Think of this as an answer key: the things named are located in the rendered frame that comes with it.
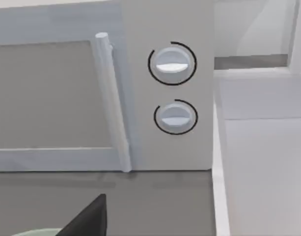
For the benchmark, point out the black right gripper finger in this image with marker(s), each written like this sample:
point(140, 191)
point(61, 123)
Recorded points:
point(92, 218)

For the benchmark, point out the white sink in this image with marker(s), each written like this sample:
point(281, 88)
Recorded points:
point(260, 152)

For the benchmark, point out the pale microwave door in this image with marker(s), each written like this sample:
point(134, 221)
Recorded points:
point(54, 98)

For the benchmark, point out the tall white tap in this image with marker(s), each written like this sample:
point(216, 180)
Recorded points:
point(297, 37)

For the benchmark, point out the large microwave knob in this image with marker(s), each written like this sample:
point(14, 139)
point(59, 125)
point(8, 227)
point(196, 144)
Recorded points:
point(172, 62)

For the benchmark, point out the pale microwave oven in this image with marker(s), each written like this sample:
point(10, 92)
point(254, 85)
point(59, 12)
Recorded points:
point(170, 152)

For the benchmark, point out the pale green cup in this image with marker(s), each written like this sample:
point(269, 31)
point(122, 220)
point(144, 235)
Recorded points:
point(39, 232)

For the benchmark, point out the small microwave knob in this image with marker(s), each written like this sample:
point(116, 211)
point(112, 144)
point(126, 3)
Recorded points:
point(176, 118)

